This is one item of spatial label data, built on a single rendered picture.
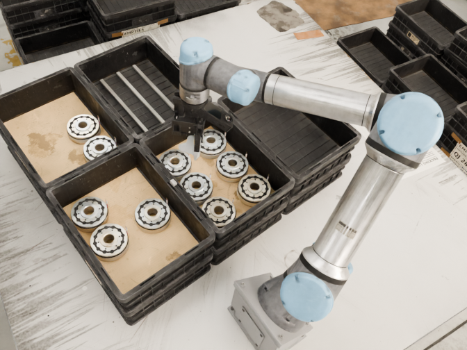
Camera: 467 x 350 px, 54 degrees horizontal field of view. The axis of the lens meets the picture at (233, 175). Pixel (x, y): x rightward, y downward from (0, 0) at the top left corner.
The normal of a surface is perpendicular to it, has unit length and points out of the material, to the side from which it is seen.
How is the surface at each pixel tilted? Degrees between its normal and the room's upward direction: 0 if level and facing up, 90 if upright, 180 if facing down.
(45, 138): 0
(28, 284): 0
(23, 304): 0
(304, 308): 57
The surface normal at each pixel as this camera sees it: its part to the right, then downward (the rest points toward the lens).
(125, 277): 0.09, -0.57
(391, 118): -0.29, 0.03
